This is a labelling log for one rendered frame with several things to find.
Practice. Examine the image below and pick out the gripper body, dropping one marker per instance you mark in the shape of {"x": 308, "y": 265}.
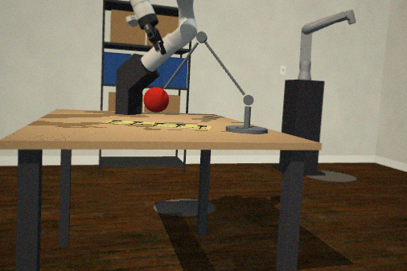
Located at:
{"x": 148, "y": 22}

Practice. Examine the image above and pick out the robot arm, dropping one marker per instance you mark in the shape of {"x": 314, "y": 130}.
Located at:
{"x": 184, "y": 3}

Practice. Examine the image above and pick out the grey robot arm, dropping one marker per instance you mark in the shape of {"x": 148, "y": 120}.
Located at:
{"x": 305, "y": 57}

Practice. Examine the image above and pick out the large cardboard box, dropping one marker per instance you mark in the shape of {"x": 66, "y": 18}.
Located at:
{"x": 122, "y": 32}
{"x": 167, "y": 25}

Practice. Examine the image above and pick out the blue box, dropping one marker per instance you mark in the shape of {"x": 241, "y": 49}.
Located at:
{"x": 109, "y": 70}

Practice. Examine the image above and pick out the pale yellow strip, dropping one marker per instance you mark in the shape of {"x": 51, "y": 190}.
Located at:
{"x": 190, "y": 127}

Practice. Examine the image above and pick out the pale wooden table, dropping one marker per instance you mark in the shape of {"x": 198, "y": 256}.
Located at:
{"x": 79, "y": 134}

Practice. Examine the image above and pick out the black shelf unit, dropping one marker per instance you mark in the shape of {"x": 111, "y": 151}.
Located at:
{"x": 143, "y": 162}

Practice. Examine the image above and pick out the black stand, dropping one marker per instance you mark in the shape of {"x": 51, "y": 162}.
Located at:
{"x": 302, "y": 108}

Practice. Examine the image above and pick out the grey round floor disc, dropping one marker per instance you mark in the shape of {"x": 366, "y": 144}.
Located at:
{"x": 337, "y": 176}
{"x": 178, "y": 208}

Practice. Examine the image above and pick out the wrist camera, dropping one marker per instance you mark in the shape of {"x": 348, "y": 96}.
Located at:
{"x": 132, "y": 20}

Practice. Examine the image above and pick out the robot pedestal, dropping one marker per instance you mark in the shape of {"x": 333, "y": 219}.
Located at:
{"x": 130, "y": 86}

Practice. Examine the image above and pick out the white wall socket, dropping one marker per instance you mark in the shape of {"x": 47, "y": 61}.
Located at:
{"x": 282, "y": 69}

